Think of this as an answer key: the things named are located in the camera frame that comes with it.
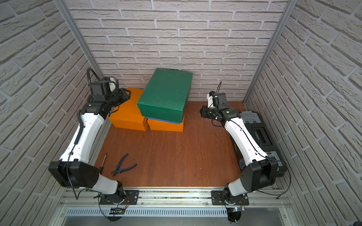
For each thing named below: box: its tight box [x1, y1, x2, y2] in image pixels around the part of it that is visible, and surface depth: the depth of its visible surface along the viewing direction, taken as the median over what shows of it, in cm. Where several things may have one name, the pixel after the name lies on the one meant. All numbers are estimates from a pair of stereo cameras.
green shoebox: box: [136, 67, 193, 123], surface depth 75 cm
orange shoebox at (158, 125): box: [147, 118, 184, 133], surface depth 97 cm
